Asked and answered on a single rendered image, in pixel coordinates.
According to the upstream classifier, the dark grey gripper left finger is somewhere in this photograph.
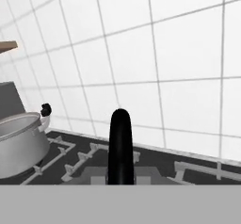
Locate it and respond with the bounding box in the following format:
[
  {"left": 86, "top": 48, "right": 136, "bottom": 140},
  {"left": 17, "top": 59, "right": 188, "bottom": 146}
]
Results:
[{"left": 63, "top": 166, "right": 109, "bottom": 185}]

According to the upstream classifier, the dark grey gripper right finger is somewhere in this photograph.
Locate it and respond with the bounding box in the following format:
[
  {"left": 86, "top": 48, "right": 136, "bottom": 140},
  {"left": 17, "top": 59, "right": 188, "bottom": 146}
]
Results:
[{"left": 133, "top": 166, "right": 179, "bottom": 185}]

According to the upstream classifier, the black kettle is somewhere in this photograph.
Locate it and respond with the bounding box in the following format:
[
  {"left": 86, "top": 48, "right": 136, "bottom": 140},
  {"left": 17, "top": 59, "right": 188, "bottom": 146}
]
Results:
[{"left": 107, "top": 107, "right": 136, "bottom": 185}]

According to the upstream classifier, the black hob with grey grates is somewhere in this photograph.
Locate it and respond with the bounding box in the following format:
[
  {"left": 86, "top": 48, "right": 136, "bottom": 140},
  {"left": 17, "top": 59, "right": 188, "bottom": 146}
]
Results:
[{"left": 0, "top": 128, "right": 241, "bottom": 185}]

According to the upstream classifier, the grey steel pot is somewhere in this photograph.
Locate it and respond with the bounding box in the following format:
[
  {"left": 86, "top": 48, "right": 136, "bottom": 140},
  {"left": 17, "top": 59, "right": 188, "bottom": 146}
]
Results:
[{"left": 0, "top": 103, "right": 53, "bottom": 181}]

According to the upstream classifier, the dark grey block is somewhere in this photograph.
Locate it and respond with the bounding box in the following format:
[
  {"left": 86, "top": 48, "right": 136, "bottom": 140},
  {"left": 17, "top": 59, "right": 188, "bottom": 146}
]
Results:
[{"left": 0, "top": 81, "right": 26, "bottom": 120}]

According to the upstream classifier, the light wooden shelf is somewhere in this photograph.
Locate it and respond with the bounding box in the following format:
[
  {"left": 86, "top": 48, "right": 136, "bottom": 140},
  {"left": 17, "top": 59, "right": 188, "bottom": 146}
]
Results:
[{"left": 0, "top": 40, "right": 19, "bottom": 55}]

